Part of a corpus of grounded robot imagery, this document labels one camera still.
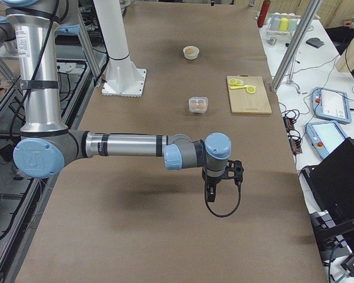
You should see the black power strip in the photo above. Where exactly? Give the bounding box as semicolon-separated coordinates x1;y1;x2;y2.
283;116;303;156

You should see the bamboo cutting board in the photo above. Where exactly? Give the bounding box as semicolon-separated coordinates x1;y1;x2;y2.
227;76;272;114

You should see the small metal cup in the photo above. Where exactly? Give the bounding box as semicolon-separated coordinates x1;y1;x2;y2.
268;37;277;46

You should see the blue teach pendant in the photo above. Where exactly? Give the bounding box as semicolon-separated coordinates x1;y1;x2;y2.
312;87;352;124
306;120;348;159

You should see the far blue teach pendant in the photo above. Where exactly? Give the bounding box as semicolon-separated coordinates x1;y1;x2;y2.
312;87;352;124

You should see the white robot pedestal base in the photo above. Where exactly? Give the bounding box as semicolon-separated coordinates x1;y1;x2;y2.
94;1;147;97

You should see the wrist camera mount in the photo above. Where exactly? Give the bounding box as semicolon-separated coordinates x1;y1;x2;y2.
226;160;244;183

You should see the black camera cable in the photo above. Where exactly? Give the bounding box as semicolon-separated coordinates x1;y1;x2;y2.
204;179;242;218

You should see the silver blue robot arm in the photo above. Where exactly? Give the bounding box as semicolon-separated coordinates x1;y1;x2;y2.
5;1;234;202

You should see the grey cup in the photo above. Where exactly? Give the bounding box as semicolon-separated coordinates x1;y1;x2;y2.
269;15;281;31

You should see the red cylindrical bottle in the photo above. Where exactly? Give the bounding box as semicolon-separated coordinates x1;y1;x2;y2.
257;0;271;28

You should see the clear plastic egg box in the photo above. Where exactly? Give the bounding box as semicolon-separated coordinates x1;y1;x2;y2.
188;97;208;114

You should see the brown egg from bowl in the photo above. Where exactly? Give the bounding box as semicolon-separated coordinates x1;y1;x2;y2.
185;48;194;55

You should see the dark grey pad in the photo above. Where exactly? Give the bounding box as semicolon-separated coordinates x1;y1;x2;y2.
306;38;325;48

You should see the aluminium frame post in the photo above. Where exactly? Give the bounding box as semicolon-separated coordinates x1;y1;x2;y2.
270;0;323;93

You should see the yellow plastic knife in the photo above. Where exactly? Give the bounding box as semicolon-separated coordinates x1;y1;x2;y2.
230;85;256;91

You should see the white ceramic bowl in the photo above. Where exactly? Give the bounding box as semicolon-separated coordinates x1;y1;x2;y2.
183;46;200;60

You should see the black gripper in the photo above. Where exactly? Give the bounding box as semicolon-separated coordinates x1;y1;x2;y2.
202;169;227;203

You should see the near blue teach pendant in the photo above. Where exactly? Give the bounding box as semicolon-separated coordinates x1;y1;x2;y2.
306;120;348;159

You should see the yellow cup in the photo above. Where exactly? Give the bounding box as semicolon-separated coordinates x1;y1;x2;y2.
278;17;289;31

